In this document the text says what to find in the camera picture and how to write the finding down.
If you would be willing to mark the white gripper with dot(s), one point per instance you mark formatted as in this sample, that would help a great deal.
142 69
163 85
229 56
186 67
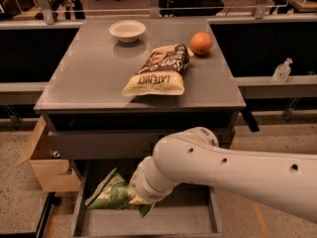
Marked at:
143 189

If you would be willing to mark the green jalapeno chip bag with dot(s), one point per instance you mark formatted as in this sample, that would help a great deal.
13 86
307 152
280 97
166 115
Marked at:
112 193

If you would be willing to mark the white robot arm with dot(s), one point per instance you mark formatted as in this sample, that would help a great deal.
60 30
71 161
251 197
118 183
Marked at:
287 182

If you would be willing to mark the closed top drawer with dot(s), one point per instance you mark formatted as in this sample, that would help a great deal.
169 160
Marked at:
106 144

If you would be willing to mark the grey drawer cabinet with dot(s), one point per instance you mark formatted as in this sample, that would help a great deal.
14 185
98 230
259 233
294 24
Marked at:
108 103

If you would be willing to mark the brown and cream chip bag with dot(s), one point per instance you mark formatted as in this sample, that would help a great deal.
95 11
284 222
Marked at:
162 74

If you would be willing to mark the open cardboard box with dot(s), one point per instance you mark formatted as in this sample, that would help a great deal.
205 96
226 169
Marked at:
53 173

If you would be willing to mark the white paper bowl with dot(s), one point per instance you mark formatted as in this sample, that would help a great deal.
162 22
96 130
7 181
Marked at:
127 31

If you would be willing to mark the orange fruit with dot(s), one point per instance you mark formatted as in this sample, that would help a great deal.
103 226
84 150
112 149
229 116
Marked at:
200 43

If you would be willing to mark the clear sanitizer bottle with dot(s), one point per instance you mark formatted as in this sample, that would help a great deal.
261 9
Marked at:
282 71

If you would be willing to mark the black office chair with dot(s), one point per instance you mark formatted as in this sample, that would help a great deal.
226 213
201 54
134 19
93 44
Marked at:
181 8

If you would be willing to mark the metal railing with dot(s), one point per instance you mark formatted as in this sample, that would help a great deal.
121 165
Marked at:
74 12

